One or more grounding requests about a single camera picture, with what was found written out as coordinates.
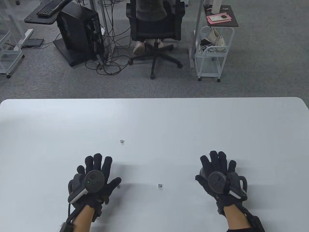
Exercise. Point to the black hand controller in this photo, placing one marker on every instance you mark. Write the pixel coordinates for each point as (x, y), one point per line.
(217, 182)
(94, 181)

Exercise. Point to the white cart with clear panels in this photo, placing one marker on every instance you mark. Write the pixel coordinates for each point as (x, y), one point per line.
(9, 68)

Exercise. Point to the brown side table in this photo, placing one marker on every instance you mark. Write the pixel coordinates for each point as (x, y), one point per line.
(230, 23)

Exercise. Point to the beige notebook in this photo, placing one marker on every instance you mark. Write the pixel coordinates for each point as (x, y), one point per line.
(217, 18)

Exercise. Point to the black computer tower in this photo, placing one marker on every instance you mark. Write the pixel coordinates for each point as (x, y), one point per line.
(77, 29)

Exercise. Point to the black right hand controller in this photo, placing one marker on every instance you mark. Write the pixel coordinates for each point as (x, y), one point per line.
(217, 182)

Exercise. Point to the black left forearm sensor pack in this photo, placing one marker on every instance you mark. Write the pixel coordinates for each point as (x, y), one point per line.
(65, 227)

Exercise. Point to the person's right forearm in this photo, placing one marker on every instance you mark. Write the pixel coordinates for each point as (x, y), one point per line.
(235, 217)

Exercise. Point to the person's left hand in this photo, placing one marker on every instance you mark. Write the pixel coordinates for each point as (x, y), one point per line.
(113, 183)

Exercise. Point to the person's black right sleeve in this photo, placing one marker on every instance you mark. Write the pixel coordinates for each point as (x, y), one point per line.
(239, 230)

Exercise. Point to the black office chair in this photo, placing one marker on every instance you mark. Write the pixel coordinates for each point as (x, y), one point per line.
(154, 31)

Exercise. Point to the white desk foot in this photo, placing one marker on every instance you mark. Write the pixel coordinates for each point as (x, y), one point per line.
(24, 38)

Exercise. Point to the black box on floor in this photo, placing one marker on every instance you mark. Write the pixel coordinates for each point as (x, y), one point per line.
(33, 43)

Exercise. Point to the black keyboard tray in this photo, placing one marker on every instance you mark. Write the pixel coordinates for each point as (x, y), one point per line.
(41, 20)

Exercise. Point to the white paper roll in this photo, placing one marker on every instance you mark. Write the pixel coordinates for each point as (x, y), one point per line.
(216, 6)

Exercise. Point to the black computer stand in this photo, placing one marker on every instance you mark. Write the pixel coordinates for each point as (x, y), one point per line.
(72, 60)

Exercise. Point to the person's left forearm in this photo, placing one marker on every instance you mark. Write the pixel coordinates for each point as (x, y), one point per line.
(82, 220)

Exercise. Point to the black left hand controller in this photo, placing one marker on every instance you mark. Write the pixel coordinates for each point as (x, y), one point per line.
(94, 181)

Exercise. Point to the black pouch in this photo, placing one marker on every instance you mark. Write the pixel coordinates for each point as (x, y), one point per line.
(206, 42)

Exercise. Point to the beige bag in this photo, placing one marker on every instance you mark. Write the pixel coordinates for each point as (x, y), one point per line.
(217, 39)

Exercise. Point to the person's right hand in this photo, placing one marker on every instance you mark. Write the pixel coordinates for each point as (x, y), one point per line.
(222, 162)

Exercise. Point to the metal frame post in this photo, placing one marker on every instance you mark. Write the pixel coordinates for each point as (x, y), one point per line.
(198, 24)
(106, 31)

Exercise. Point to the white rolling cart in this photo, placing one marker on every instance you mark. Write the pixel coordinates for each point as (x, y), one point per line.
(209, 76)

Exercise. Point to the black right forearm sensor pack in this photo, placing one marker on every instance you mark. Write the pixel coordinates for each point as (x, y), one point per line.
(256, 223)

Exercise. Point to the black keyboard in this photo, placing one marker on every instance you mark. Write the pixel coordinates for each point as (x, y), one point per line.
(49, 7)

